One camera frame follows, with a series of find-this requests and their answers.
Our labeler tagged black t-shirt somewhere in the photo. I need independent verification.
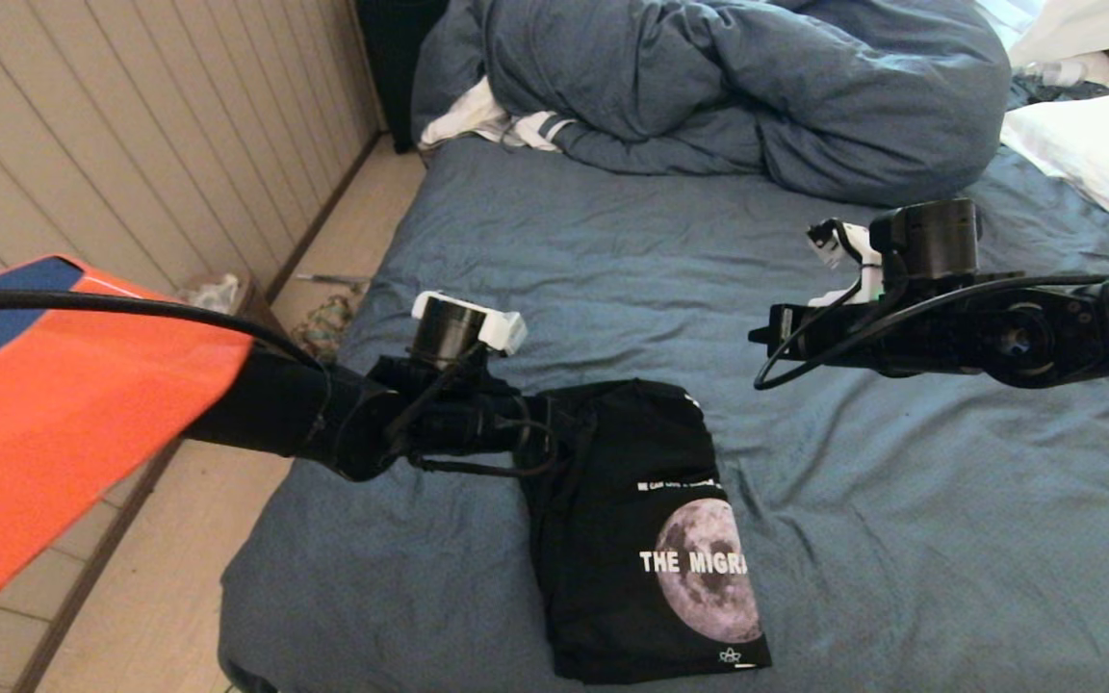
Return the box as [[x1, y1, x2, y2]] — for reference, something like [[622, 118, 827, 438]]
[[516, 378, 773, 686]]

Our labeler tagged left wrist motor cylinder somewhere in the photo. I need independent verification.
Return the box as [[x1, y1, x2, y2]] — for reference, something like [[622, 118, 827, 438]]
[[410, 292, 529, 369]]

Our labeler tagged wrist motor cylinder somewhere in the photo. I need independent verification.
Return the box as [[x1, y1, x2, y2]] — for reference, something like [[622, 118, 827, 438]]
[[410, 292, 529, 369], [869, 199, 982, 285]]

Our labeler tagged right wrist motor cylinder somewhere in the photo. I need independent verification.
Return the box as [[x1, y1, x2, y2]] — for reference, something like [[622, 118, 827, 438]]
[[869, 199, 982, 285]]

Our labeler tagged blue bed sheet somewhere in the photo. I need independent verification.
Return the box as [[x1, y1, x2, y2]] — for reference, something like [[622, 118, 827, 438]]
[[218, 135, 1109, 693]]

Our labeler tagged brown trash bin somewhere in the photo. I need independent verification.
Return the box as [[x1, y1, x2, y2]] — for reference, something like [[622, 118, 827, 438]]
[[179, 274, 274, 333]]

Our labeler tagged blue crumpled duvet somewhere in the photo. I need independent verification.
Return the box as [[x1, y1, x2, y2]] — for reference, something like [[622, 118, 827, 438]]
[[410, 0, 1013, 210]]

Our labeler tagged white pillow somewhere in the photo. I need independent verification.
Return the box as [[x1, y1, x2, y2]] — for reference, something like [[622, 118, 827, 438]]
[[1000, 91, 1109, 261]]

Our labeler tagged dark grey crumpled cloth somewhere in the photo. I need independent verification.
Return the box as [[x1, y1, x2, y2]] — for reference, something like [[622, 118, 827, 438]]
[[1007, 77, 1109, 109]]

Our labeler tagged clear plastic bin liner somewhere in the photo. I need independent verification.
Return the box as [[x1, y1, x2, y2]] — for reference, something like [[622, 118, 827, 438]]
[[184, 274, 240, 317]]

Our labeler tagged white striped cloth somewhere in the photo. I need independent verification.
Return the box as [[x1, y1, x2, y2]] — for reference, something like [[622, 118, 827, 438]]
[[418, 77, 575, 152]]

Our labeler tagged black nightstand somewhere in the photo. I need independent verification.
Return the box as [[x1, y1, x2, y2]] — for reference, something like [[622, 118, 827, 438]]
[[354, 0, 450, 153]]

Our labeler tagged white blanket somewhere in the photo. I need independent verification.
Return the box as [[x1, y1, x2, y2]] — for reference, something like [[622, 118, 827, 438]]
[[1007, 0, 1109, 68]]

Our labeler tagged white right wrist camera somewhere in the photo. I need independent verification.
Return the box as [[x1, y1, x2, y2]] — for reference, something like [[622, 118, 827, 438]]
[[807, 219, 888, 309]]

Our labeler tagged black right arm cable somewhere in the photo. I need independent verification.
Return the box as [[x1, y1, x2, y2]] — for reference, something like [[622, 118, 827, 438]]
[[754, 260, 1109, 392]]

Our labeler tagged colourful rope toy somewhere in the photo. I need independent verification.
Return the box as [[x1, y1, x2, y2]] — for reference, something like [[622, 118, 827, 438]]
[[291, 294, 355, 363]]

